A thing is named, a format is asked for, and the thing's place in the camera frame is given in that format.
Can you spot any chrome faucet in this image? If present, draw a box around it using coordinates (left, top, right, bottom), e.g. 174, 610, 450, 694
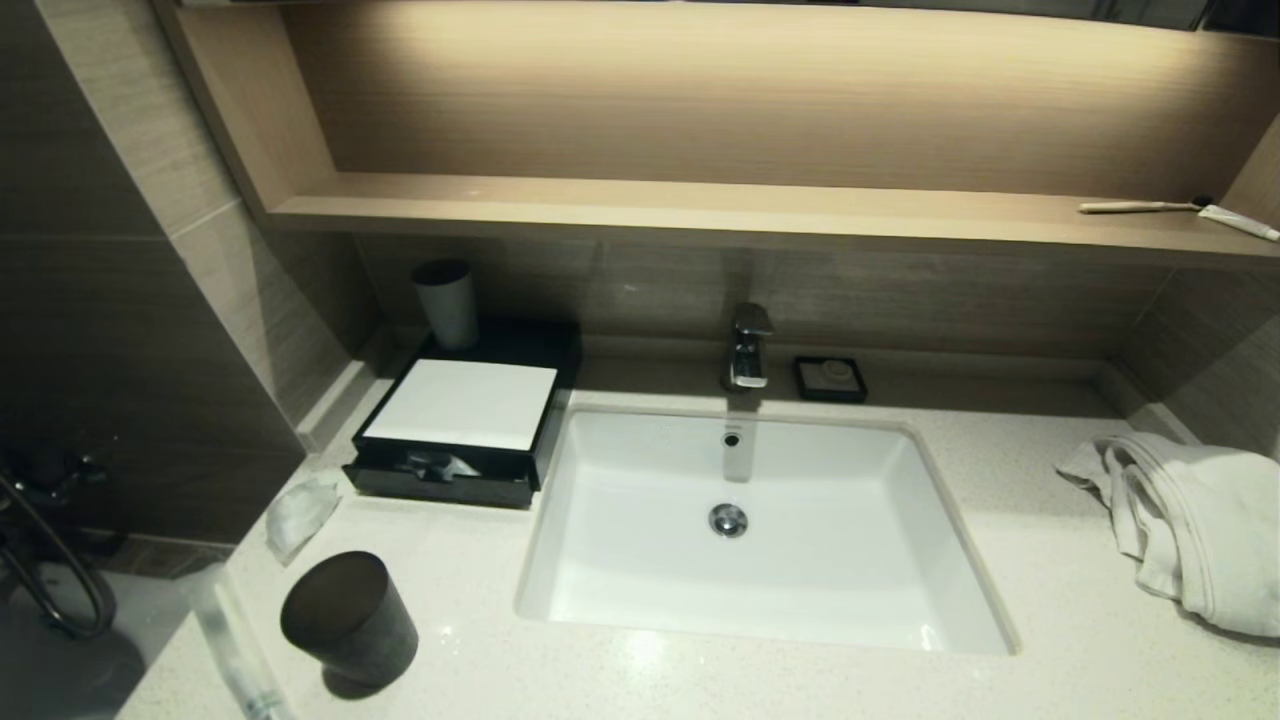
722, 302, 775, 391

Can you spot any crumpled clear plastic sachet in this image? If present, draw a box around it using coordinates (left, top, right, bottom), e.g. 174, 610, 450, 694
264, 478, 341, 566

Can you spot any white toothpaste tube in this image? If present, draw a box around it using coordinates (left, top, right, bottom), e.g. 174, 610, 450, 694
1198, 204, 1280, 243

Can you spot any white towel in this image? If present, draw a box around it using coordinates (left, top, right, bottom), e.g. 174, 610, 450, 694
1056, 432, 1280, 639

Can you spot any light grey cup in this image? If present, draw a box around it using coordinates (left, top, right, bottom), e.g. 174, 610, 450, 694
412, 258, 479, 351

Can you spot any black lacquer storage box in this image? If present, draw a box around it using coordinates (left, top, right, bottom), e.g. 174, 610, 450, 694
358, 320, 583, 491

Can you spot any white sink basin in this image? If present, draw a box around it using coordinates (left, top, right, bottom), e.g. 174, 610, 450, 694
514, 403, 1021, 658

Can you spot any black hose with fitting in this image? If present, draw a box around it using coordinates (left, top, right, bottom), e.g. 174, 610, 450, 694
0, 450, 119, 641

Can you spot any dark grey cup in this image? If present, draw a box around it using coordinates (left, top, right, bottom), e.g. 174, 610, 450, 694
280, 551, 419, 689

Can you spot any long clear toothbrush packet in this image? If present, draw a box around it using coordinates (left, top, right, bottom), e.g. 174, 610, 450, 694
190, 570, 291, 720

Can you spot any white toothbrush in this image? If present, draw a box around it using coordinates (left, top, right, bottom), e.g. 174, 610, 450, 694
1079, 195, 1214, 214

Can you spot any black soap dish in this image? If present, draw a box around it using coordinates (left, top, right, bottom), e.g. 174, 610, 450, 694
794, 355, 869, 404

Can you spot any wooden shelf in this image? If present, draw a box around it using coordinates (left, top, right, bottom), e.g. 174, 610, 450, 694
265, 172, 1280, 269

